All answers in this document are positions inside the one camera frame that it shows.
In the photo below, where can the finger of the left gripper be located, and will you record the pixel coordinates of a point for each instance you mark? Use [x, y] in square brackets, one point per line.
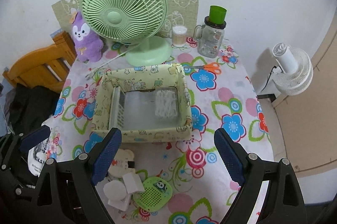
[22, 144]

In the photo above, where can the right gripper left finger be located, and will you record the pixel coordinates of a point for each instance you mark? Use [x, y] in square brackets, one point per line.
[65, 191]

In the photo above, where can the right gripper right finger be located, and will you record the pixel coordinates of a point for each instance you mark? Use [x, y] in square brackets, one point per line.
[283, 201]

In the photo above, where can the white 45W charger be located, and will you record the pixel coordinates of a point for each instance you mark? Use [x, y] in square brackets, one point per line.
[121, 204]

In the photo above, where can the cream bear compact mirror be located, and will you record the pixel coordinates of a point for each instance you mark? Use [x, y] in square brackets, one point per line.
[122, 164]

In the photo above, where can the clear floss pick box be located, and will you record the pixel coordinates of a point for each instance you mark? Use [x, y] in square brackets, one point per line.
[166, 103]

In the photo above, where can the white small adapter cube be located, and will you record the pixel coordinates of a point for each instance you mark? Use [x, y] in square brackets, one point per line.
[133, 183]

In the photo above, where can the white printed tote bag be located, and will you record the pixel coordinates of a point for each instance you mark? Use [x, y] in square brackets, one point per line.
[37, 157]

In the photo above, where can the black clothing on chair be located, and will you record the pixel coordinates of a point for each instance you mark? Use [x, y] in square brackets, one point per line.
[31, 107]

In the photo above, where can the wooden chair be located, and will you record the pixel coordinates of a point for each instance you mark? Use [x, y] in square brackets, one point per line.
[47, 67]

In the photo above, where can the purple plush bunny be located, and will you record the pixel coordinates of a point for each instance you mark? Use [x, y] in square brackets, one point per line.
[88, 45]

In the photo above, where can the yellow patterned storage box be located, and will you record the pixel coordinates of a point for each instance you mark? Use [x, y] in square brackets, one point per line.
[140, 122]

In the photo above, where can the floral tablecloth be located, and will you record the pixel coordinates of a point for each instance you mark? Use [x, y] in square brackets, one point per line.
[202, 188]

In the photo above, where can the white standing fan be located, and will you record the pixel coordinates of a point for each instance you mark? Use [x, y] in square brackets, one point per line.
[289, 71]

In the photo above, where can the green desk fan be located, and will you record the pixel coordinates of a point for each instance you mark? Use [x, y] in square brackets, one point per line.
[134, 23]

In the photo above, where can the glass mason jar mug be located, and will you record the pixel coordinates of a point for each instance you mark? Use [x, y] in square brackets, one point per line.
[209, 39]

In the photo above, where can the cotton swab container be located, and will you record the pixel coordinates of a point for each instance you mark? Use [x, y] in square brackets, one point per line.
[179, 35]

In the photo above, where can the green cup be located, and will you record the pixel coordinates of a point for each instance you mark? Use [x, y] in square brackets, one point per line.
[217, 14]

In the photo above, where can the orange handled scissors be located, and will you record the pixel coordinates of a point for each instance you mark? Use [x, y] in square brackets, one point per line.
[212, 67]

